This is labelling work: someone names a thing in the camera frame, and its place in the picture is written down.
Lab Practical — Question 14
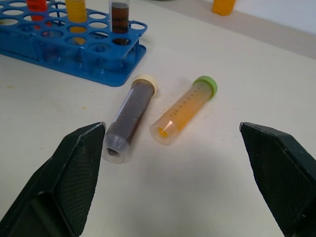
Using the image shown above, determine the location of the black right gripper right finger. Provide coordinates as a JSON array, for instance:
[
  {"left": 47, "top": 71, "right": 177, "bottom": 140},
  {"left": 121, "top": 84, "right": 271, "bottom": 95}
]
[{"left": 239, "top": 121, "right": 316, "bottom": 237}]

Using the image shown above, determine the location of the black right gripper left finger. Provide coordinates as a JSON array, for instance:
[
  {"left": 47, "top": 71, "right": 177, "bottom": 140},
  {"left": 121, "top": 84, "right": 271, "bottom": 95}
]
[{"left": 0, "top": 121, "right": 107, "bottom": 237}]

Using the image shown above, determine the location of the brown tube with cream cap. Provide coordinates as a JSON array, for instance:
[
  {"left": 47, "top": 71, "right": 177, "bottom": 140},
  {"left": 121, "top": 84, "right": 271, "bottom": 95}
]
[{"left": 101, "top": 74, "right": 159, "bottom": 164}]

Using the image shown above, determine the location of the orange tube with green cap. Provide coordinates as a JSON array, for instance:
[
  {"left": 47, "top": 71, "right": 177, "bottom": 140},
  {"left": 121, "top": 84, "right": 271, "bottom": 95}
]
[{"left": 150, "top": 76, "right": 219, "bottom": 147}]

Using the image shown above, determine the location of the blue test tube rack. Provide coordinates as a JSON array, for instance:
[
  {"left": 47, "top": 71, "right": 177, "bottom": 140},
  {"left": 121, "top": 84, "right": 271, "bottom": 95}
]
[{"left": 0, "top": 0, "right": 149, "bottom": 87}]

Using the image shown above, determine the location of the yellow liquid tube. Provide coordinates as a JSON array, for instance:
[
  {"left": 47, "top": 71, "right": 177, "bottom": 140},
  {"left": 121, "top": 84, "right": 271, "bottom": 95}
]
[{"left": 65, "top": 0, "right": 88, "bottom": 34}]

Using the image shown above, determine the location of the dark brown tube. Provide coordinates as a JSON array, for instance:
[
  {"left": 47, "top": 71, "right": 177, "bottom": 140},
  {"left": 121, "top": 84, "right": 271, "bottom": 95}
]
[{"left": 109, "top": 0, "right": 131, "bottom": 47}]

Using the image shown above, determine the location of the red liquid tube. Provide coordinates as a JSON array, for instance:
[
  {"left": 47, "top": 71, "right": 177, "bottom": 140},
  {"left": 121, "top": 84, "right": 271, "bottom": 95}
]
[{"left": 25, "top": 0, "right": 52, "bottom": 30}]

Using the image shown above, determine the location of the orange plastic container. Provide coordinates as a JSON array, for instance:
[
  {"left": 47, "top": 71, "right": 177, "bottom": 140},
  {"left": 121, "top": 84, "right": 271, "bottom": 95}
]
[{"left": 212, "top": 0, "right": 237, "bottom": 16}]

